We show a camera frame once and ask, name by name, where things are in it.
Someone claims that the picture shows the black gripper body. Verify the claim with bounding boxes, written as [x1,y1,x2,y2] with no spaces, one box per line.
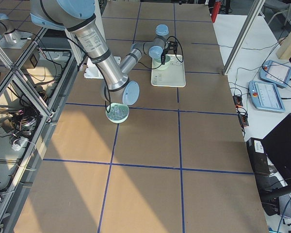
[163,41,178,55]

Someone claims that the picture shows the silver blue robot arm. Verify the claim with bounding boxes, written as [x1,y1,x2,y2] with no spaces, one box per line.
[30,0,140,105]
[119,24,179,74]

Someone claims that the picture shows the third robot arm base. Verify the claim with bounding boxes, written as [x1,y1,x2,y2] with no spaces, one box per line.
[0,13,32,49]

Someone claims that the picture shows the cream bear print tray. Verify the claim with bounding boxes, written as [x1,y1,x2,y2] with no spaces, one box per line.
[151,54,186,87]

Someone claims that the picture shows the red fire extinguisher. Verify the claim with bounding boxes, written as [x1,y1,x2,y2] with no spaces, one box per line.
[211,0,221,23]

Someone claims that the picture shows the green bowl with ice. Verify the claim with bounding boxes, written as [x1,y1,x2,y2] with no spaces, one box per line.
[106,103,129,124]

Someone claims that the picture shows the clear ice cubes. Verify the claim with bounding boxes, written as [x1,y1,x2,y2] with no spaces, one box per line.
[109,104,127,120]

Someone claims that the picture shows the black power strip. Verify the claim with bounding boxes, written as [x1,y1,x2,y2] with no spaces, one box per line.
[233,95,249,128]

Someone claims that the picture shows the blue teach pendant far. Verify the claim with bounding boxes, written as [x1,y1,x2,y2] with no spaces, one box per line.
[259,60,291,88]

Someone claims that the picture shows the blue teach pendant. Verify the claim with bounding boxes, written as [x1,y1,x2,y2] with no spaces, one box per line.
[259,60,291,88]
[248,81,285,113]

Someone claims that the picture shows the blue teach pendant near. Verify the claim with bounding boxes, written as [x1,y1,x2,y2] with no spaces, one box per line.
[248,81,285,113]

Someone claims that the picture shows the black laptop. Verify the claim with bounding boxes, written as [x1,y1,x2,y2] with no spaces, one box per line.
[246,113,291,192]

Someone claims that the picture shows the aluminium frame post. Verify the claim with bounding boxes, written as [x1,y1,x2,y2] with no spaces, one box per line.
[223,0,265,75]

